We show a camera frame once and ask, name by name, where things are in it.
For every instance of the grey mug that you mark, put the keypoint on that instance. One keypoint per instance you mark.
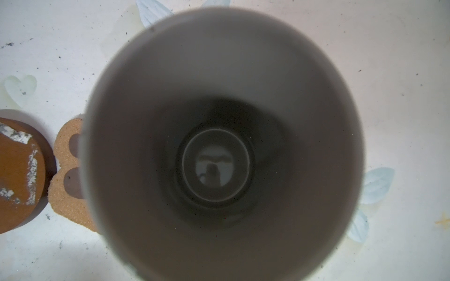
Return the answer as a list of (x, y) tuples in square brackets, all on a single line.
[(221, 144)]

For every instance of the cork paw print coaster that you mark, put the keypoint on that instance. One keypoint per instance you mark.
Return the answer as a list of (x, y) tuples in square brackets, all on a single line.
[(65, 190)]

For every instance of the glossy brown wooden coaster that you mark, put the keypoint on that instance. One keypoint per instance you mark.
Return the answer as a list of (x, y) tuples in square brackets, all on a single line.
[(27, 166)]

